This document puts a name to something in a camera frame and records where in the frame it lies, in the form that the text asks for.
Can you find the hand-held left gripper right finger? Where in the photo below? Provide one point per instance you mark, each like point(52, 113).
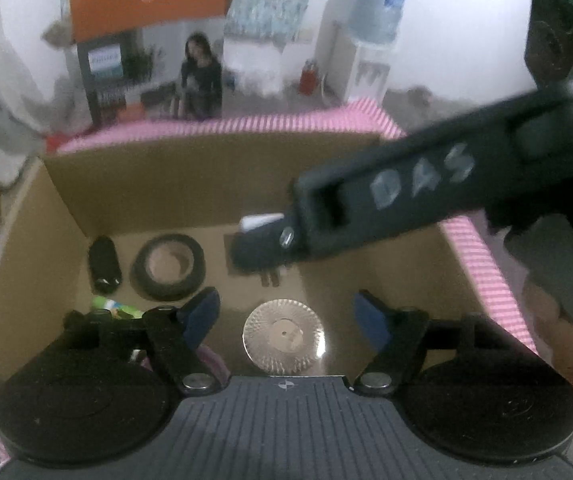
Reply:
point(371, 320)

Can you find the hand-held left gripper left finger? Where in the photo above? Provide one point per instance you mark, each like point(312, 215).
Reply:
point(201, 315)

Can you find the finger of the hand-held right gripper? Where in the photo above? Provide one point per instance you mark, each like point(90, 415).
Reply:
point(261, 250)

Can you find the white charger plug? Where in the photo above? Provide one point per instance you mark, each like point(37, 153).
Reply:
point(261, 221)

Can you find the black tape roll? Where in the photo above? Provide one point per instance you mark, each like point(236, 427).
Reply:
point(141, 272)

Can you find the gold lid jar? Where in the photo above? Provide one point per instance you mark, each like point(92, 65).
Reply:
point(284, 340)

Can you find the green tube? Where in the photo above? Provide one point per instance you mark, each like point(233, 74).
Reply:
point(111, 305)

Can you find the large printed cardboard box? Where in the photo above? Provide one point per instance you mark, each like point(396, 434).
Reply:
point(166, 195)

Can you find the pink checkered tablecloth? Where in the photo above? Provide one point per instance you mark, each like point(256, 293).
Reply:
point(266, 125)

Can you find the white water dispenser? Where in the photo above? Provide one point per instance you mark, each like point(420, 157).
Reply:
point(366, 70)

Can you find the red canister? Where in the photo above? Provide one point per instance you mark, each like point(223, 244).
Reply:
point(309, 79)

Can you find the floral patterned cloth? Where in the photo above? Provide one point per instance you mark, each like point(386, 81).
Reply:
point(276, 5)

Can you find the orange printed product box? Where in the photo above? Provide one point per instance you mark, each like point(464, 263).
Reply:
point(151, 10)

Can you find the white curtain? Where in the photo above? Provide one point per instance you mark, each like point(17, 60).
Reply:
point(1, 60)

